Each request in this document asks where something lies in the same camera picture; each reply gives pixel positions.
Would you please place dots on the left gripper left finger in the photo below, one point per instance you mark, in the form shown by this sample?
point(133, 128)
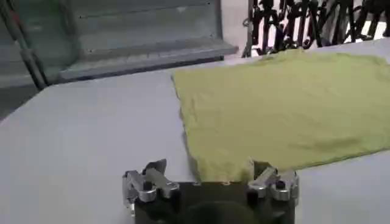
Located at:
point(143, 185)

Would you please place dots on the grey empty shelf unit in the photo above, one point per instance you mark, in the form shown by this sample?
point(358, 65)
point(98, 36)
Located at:
point(146, 36)

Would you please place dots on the green cloth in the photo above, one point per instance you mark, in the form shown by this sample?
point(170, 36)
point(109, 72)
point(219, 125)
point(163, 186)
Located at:
point(274, 112)

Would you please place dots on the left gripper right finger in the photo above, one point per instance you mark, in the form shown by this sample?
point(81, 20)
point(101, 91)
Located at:
point(280, 185)

